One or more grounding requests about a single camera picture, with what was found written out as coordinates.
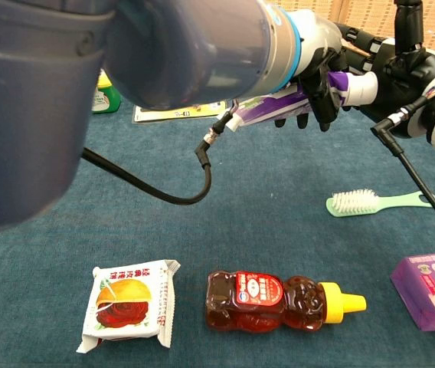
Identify bamboo folding screen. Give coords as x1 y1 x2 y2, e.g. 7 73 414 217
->
263 0 435 58

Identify mint green hairbrush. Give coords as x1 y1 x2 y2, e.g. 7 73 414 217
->
325 188 435 219

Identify purple white toothpaste tube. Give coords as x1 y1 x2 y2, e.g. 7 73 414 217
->
224 71 379 133

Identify bear-shaped honey bottle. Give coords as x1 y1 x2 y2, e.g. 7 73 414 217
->
204 269 368 334

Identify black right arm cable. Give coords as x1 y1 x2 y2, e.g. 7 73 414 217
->
370 107 435 238

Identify razor in yellow blister pack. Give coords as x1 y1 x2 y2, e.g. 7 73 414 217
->
132 100 229 123

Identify white pastry packet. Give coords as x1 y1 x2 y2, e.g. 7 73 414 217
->
75 258 182 354

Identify purple white small box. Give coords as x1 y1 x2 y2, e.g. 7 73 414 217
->
389 251 435 332

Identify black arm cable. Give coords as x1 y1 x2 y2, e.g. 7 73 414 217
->
81 100 240 206
370 107 435 238

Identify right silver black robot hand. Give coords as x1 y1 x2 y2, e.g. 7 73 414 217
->
334 0 435 139

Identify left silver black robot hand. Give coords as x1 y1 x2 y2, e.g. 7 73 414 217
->
273 8 351 133

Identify dark blue table mat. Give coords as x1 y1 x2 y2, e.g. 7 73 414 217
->
0 53 435 368

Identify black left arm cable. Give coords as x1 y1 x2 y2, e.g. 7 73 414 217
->
81 100 240 206

